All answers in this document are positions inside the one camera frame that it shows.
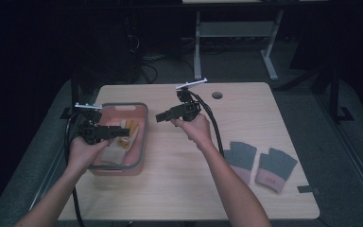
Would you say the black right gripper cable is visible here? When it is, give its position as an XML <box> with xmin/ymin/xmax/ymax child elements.
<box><xmin>188</xmin><ymin>90</ymin><xmax>225</xmax><ymax>158</ymax></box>

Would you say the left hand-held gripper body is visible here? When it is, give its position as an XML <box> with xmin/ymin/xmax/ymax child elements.
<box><xmin>74</xmin><ymin>102</ymin><xmax>116</xmax><ymax>146</ymax></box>

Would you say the person's right hand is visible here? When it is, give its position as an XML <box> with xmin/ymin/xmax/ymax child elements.
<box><xmin>170</xmin><ymin>113</ymin><xmax>215</xmax><ymax>149</ymax></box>

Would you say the black tape piece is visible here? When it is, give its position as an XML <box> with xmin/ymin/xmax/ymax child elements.
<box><xmin>297</xmin><ymin>185</ymin><xmax>321</xmax><ymax>195</ymax></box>

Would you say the white metal desk frame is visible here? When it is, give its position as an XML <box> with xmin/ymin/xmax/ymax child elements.
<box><xmin>193</xmin><ymin>9</ymin><xmax>285</xmax><ymax>81</ymax></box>

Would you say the person's left hand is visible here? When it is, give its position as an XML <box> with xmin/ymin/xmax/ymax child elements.
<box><xmin>66</xmin><ymin>135</ymin><xmax>115</xmax><ymax>174</ymax></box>

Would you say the black metal stand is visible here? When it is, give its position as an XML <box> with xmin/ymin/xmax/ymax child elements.
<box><xmin>328</xmin><ymin>61</ymin><xmax>355</xmax><ymax>124</ymax></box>

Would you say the bundle of floor cables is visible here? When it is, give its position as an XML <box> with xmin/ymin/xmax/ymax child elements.
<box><xmin>136</xmin><ymin>51</ymin><xmax>194</xmax><ymax>85</ymax></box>

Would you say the pink basket with grey rim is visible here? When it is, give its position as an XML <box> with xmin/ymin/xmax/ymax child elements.
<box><xmin>88</xmin><ymin>102</ymin><xmax>149</xmax><ymax>177</ymax></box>

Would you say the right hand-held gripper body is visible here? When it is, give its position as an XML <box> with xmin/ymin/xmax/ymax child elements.
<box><xmin>169</xmin><ymin>78</ymin><xmax>209</xmax><ymax>123</ymax></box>

